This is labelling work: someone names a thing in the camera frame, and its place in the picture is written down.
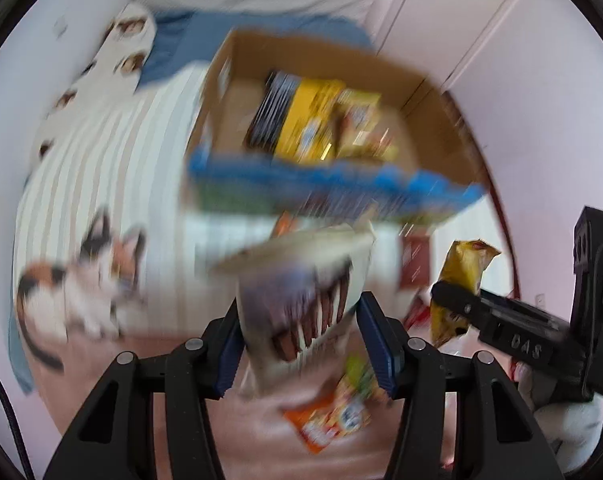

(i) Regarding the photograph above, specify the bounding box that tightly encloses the person's right hand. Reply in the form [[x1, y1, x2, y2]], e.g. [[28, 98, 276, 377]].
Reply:
[[514, 360, 547, 411]]

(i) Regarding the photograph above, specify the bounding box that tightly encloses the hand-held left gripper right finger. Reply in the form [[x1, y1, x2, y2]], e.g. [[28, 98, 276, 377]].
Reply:
[[356, 292, 567, 480]]

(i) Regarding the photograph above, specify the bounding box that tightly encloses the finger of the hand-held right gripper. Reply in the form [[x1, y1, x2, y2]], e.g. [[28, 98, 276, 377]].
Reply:
[[430, 281, 487, 333]]

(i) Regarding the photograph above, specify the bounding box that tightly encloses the black and yellow snack box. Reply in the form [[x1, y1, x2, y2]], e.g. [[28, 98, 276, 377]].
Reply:
[[244, 71, 347, 166]]

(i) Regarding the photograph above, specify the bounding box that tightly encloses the white wardrobe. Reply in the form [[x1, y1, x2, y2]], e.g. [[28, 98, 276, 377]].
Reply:
[[376, 0, 537, 96]]

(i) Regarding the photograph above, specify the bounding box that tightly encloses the cardboard box with blue print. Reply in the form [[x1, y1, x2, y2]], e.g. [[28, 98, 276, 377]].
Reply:
[[182, 29, 487, 226]]

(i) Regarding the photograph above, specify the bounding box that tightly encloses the white chocolate stick snack bag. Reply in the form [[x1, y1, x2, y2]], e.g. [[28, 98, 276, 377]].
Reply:
[[209, 225, 377, 401]]

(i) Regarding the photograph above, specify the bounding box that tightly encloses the yellow crinkled snack packet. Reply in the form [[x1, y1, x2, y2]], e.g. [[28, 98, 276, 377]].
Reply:
[[429, 240, 502, 348]]

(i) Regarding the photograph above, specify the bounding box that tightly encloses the black cable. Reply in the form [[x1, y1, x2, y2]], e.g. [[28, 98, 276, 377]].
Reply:
[[0, 350, 37, 480]]

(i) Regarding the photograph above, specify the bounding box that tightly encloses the cat print pillow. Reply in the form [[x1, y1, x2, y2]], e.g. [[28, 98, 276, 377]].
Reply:
[[32, 2, 157, 161]]

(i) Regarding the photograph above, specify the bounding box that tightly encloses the striped bed sheet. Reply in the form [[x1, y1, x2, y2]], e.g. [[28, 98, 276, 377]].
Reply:
[[14, 65, 212, 331]]

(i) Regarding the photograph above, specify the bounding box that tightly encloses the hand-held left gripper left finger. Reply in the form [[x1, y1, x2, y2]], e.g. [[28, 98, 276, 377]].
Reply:
[[42, 304, 246, 480]]

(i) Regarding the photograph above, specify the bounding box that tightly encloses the orange snack packet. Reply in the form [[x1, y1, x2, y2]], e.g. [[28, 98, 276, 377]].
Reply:
[[282, 355, 382, 456]]

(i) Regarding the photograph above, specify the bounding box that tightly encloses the red snack packet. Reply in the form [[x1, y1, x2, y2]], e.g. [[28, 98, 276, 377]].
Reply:
[[401, 295, 435, 331]]

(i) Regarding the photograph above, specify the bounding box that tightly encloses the yellow snack packet with pictures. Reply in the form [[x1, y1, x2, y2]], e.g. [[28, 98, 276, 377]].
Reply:
[[331, 89, 399, 163]]

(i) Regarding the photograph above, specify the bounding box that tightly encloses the blue blanket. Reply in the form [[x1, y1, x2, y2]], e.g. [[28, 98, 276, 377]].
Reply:
[[136, 10, 377, 93]]

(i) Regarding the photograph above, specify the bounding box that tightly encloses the dark brown snack packet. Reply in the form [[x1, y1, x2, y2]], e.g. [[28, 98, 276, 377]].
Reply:
[[399, 232, 435, 291]]

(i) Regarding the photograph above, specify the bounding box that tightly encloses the calico cat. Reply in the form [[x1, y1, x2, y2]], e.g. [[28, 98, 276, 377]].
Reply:
[[14, 207, 150, 373]]

